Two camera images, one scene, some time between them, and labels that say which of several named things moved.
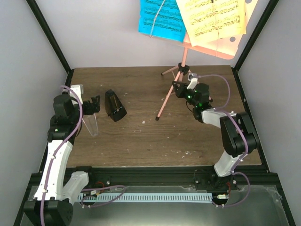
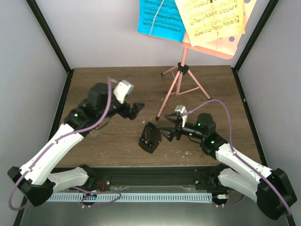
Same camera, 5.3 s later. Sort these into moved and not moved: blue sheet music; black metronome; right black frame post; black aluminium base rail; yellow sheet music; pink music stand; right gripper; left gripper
Moved: left gripper; black metronome; right gripper
Not moved: pink music stand; black aluminium base rail; blue sheet music; yellow sheet music; right black frame post
